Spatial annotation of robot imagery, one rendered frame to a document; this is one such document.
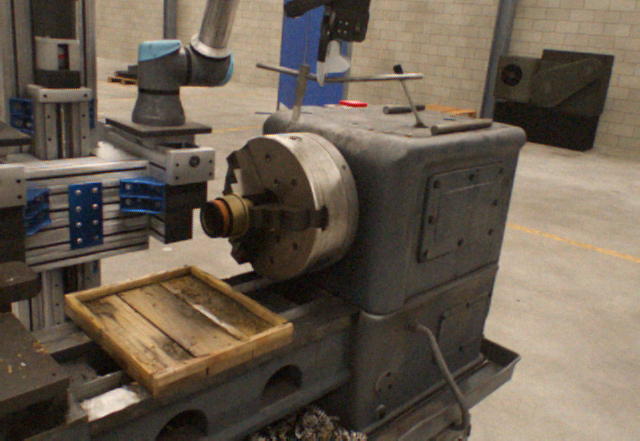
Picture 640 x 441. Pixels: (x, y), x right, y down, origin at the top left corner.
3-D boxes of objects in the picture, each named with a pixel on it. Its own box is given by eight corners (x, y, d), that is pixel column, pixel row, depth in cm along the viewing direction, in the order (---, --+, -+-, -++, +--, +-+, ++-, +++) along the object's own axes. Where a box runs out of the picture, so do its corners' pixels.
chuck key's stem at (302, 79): (288, 119, 119) (298, 64, 115) (291, 117, 121) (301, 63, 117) (298, 122, 118) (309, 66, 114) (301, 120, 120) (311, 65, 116)
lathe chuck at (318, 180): (246, 237, 145) (263, 116, 134) (333, 296, 125) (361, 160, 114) (216, 243, 139) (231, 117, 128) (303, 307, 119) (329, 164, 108)
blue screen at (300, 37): (254, 113, 996) (262, -32, 929) (299, 115, 1015) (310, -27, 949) (301, 172, 613) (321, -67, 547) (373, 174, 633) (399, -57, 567)
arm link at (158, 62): (131, 84, 166) (131, 36, 162) (177, 85, 173) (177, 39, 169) (144, 90, 156) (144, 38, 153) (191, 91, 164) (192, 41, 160)
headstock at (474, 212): (383, 216, 198) (397, 102, 187) (510, 261, 167) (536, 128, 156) (245, 250, 157) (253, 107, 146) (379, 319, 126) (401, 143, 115)
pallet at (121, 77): (140, 79, 1347) (140, 62, 1336) (170, 83, 1325) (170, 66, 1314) (107, 82, 1237) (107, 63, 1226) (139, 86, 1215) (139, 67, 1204)
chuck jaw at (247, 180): (265, 198, 128) (247, 150, 130) (278, 189, 124) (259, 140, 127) (225, 205, 120) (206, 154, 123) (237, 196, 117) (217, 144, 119)
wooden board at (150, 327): (192, 278, 137) (192, 262, 136) (292, 342, 113) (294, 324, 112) (64, 312, 117) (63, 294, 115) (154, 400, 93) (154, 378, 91)
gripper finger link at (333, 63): (341, 92, 112) (351, 44, 109) (312, 86, 113) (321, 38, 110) (344, 90, 115) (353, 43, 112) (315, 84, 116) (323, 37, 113)
